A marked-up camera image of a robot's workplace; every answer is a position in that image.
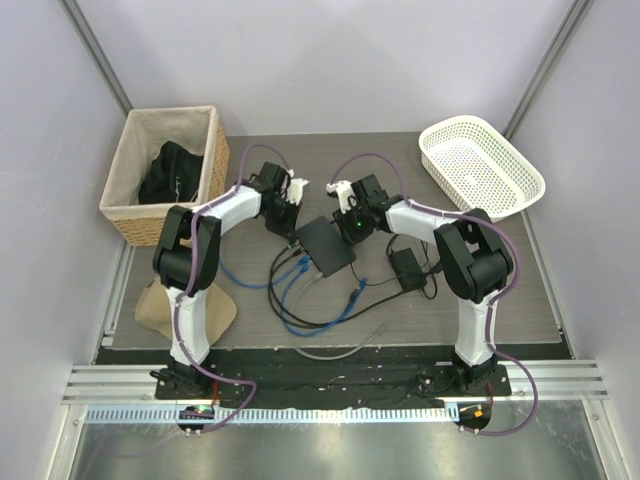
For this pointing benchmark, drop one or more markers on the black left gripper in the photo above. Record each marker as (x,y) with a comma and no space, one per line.
(287,230)

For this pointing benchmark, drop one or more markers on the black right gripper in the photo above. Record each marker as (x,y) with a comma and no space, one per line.
(342,221)

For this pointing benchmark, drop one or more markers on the dark grey network switch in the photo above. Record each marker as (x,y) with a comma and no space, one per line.
(325,247)

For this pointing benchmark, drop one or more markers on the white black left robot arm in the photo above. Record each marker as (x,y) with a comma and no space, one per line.
(186,259)

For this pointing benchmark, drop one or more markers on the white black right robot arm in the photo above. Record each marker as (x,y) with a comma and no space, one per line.
(474,259)

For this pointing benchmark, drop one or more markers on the black power adapter brick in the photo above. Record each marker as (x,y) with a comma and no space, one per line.
(407,270)

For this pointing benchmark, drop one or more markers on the black cloth in basket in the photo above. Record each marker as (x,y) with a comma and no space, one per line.
(173,176)

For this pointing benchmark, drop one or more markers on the white perforated plastic basket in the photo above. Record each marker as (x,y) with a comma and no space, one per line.
(477,167)

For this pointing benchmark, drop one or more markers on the wicker basket with liner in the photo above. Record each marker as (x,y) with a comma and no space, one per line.
(197,129)

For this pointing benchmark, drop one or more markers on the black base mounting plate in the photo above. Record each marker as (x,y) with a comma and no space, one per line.
(354,385)

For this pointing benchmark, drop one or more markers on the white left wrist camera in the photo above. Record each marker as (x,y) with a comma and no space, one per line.
(295,190)

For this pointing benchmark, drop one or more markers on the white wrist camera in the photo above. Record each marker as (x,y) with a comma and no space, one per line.
(344,193)
(295,190)

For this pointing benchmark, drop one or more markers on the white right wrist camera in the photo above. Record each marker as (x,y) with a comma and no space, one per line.
(344,193)

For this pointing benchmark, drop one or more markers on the white slotted cable duct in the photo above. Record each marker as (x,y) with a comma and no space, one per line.
(191,416)

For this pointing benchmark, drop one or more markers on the aluminium rail frame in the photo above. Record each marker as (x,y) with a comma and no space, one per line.
(547,380)

